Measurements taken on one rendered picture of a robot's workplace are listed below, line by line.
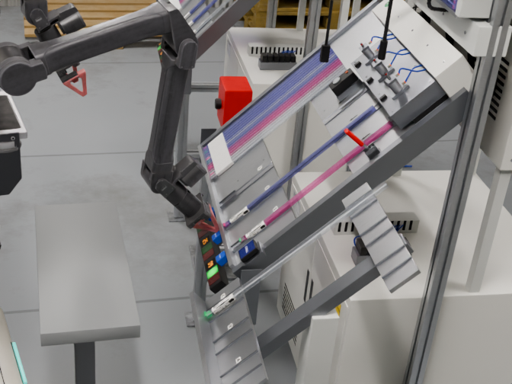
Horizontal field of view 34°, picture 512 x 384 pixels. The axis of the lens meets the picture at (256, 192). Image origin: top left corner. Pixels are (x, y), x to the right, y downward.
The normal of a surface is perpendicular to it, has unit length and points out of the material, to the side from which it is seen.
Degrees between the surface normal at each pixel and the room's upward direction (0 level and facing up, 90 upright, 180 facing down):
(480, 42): 90
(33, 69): 96
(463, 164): 90
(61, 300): 0
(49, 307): 0
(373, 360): 90
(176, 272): 0
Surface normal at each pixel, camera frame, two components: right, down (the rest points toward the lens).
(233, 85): 0.08, -0.87
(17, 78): 0.47, 0.56
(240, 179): -0.62, -0.61
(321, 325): 0.18, 0.50
